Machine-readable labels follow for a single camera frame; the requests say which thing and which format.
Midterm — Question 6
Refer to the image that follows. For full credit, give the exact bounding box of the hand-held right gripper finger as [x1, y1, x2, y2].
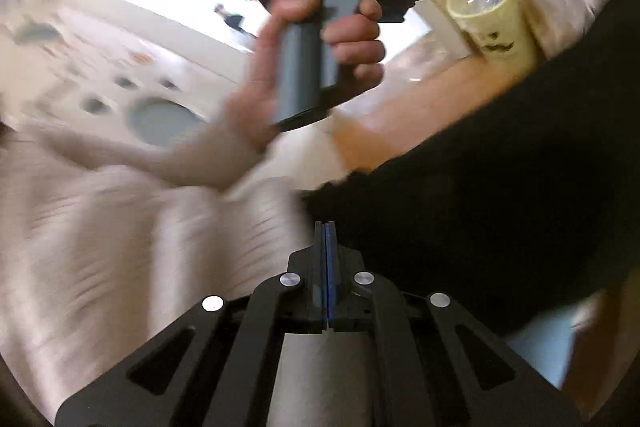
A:
[327, 221, 583, 427]
[54, 221, 328, 427]

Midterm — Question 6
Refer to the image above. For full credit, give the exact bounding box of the black padded jacket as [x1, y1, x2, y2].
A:
[299, 0, 640, 343]

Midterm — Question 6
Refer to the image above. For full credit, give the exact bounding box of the person's left forearm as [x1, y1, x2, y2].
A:
[20, 107, 266, 195]

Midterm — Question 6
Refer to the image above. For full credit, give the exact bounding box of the person's left hand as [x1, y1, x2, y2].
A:
[225, 0, 387, 154]

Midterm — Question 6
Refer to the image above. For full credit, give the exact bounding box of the pale yellow printed bin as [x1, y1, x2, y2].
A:
[445, 0, 540, 78]

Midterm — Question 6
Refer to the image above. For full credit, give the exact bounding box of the white panel with grey spots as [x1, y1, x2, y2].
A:
[0, 0, 261, 148]

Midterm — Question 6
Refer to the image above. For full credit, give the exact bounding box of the light blue object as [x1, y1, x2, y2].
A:
[507, 319, 578, 390]

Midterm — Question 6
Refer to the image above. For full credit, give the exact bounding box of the person's beige clothing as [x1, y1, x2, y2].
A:
[0, 122, 371, 427]

